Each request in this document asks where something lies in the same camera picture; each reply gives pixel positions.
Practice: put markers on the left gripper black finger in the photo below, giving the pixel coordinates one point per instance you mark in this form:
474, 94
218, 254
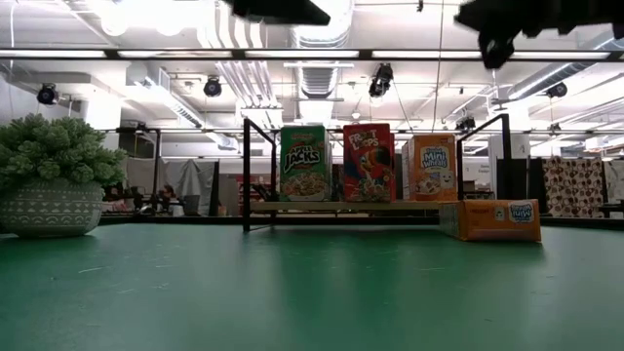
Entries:
297, 13

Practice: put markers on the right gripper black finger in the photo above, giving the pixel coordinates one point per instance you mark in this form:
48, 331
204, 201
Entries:
470, 17

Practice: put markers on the green Apple Jacks cereal box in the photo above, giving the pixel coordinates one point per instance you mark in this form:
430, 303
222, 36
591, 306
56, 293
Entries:
304, 166

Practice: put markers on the orange Mini Wheats cereal box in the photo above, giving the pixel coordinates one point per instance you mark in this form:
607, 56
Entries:
431, 168
492, 222

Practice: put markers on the red Froot Loops cereal box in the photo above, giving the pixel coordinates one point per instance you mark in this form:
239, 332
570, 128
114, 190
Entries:
368, 166

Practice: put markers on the black ceiling spotlight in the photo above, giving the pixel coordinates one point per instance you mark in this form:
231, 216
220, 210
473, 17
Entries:
212, 88
380, 80
557, 89
47, 94

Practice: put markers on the black partition panel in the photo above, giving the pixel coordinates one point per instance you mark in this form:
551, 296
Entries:
519, 180

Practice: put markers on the grey hanging curtain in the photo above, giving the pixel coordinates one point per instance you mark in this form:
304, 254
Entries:
192, 180

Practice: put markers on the person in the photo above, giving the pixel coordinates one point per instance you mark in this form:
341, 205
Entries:
168, 194

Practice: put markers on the green succulent in patterned pot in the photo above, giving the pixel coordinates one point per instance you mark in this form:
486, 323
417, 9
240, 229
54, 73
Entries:
53, 205

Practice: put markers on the green table mat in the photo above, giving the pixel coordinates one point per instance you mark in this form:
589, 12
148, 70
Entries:
312, 302

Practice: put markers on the silver ribbed ventilation duct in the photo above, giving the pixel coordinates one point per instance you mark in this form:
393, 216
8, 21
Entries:
319, 80

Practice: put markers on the black metal table frame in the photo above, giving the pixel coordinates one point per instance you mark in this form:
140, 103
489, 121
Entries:
170, 220

